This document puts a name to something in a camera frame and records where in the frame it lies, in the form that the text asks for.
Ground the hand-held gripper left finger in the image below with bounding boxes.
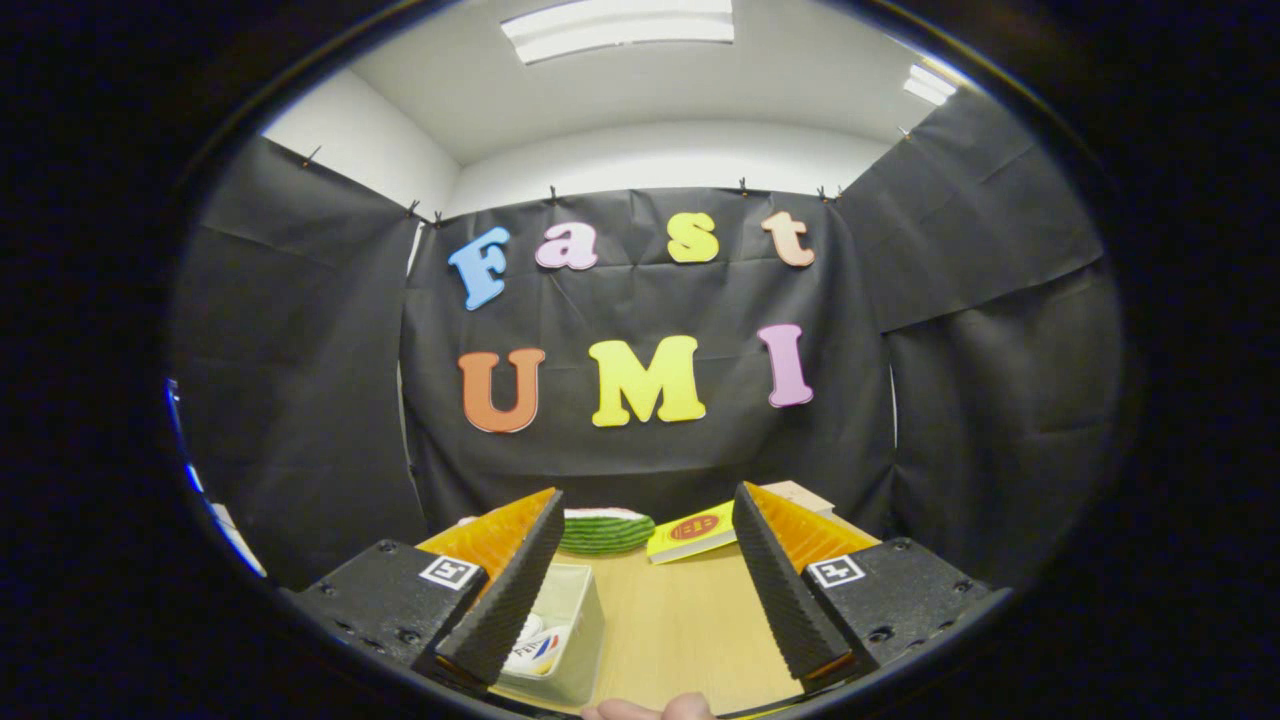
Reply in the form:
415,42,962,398
288,487,567,688

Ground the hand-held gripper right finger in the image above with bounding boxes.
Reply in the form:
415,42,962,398
731,481,995,694

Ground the grey-green fabric storage box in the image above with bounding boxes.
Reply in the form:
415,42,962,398
495,563,607,707

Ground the beige cover book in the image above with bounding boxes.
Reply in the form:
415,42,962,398
765,480,836,517

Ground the yellow book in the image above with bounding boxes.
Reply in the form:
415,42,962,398
646,500,739,565

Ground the watermelon slice plush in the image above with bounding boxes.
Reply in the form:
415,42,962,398
558,507,657,556

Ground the small ceiling light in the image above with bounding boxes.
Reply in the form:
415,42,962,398
902,63,958,107

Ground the long ceiling light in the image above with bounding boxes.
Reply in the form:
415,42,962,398
500,0,736,66

